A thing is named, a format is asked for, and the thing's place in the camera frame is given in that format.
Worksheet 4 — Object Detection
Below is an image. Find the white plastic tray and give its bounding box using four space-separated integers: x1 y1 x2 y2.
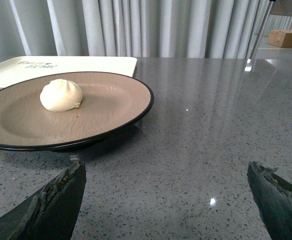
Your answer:
0 56 137 90

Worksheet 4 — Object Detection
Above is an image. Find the grey pleated curtain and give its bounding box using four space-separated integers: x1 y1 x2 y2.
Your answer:
0 0 260 59

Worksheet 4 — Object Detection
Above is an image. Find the white steamed bun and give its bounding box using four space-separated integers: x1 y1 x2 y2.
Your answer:
39 79 83 112

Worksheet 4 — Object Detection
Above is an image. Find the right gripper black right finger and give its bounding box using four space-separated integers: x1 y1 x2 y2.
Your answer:
247 161 292 240

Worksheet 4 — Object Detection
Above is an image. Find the brown cardboard box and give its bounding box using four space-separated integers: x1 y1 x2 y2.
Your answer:
267 30 292 48

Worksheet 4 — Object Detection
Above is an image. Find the metal stand pole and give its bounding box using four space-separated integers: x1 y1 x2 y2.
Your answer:
249 0 276 60

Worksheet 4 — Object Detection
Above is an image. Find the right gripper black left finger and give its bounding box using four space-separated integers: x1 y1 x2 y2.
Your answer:
0 162 86 240

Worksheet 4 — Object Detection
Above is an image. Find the beige plate with black rim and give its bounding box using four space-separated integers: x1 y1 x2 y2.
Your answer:
0 72 154 151

